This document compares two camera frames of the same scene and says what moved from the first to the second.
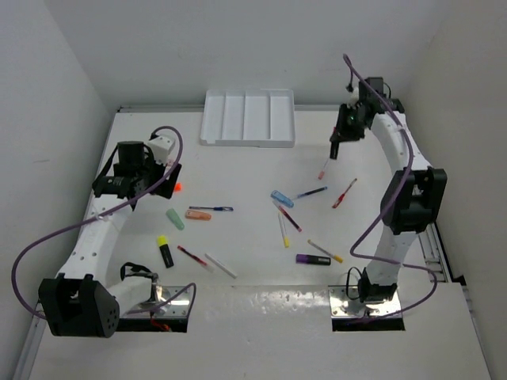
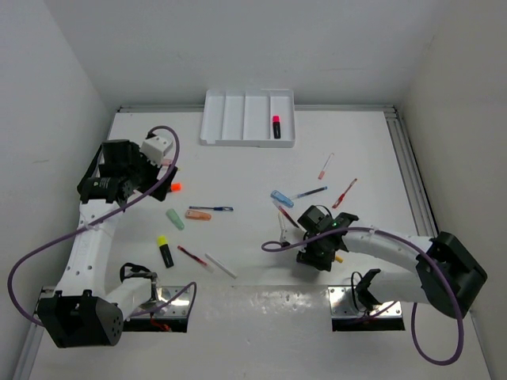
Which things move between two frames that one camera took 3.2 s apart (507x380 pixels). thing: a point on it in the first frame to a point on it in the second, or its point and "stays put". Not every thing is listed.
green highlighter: x=174 y=217 stays put
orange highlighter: x=199 y=215 stays put
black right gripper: x=342 y=134 to x=306 y=256
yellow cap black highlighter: x=163 y=243 stays put
